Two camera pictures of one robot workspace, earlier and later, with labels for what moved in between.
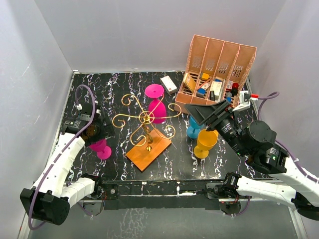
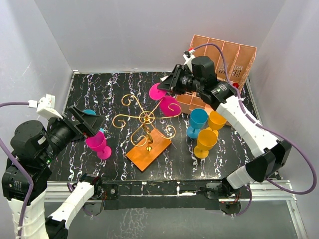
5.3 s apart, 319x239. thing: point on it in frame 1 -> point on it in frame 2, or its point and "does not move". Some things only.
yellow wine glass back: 206,140 does not move
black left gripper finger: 106,130 -> 87,123
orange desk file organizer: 215,71 does not move
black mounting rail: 158,194 does not move
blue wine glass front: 193,131 does not move
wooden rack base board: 142,154 does not move
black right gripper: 207,114 -> 172,82
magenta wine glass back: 157,105 -> 168,105
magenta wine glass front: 104,152 does not move
